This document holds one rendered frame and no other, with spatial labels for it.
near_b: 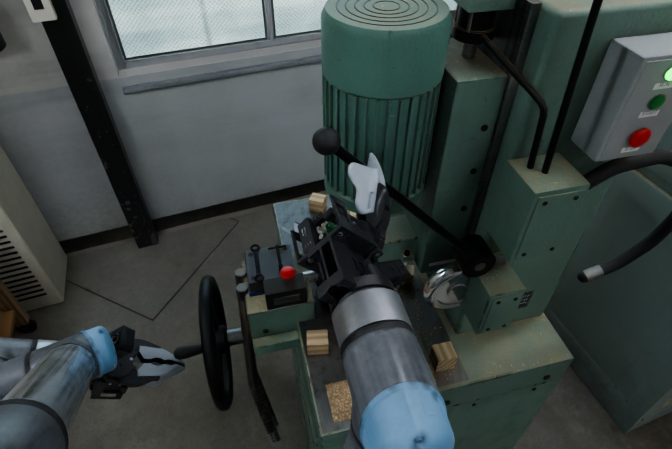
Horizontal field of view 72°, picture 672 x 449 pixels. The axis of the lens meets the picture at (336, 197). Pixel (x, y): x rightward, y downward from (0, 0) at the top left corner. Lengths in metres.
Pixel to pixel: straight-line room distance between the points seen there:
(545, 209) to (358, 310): 0.37
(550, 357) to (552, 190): 0.52
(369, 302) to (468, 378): 0.64
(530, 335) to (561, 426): 0.89
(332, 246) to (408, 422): 0.18
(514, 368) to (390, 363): 0.71
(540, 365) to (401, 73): 0.74
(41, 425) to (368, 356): 0.29
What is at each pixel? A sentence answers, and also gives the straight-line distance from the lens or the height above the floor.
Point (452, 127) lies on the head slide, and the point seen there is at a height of 1.34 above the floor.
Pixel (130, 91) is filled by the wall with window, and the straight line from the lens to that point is 2.07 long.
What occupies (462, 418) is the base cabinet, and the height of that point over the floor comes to 0.62.
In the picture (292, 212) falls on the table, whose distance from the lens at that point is 1.19.
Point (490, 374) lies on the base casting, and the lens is 1.09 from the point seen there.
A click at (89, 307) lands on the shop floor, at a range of 2.36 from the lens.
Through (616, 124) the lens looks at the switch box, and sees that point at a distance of 0.73.
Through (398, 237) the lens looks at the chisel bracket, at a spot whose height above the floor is 1.07.
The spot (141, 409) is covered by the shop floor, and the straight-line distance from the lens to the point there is 2.01.
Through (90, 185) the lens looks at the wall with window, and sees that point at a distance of 2.34.
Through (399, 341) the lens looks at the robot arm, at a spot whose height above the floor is 1.35.
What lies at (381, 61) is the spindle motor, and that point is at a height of 1.47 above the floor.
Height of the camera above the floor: 1.73
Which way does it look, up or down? 42 degrees down
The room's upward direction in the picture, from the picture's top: straight up
